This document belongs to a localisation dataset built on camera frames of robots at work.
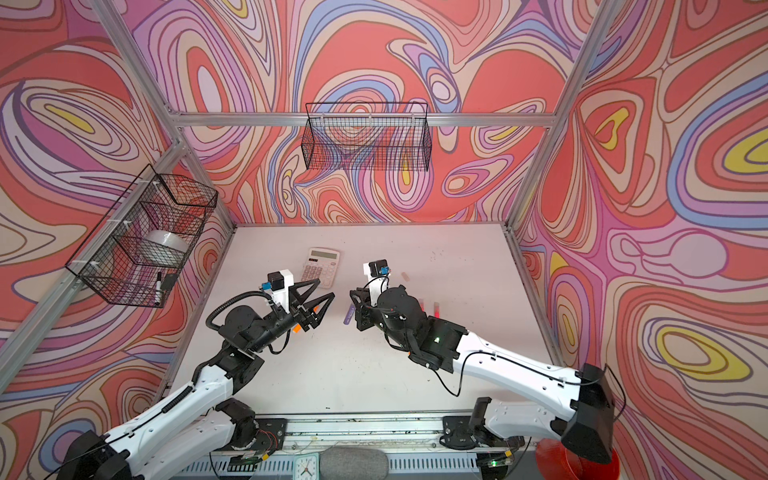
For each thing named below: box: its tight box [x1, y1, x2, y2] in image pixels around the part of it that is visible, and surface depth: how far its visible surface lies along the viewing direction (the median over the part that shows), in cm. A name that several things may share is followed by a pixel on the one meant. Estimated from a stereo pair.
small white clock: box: [293, 452, 320, 480], surface depth 69 cm
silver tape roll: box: [143, 230, 189, 255], surface depth 72 cm
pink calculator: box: [301, 247, 340, 289], surface depth 107 cm
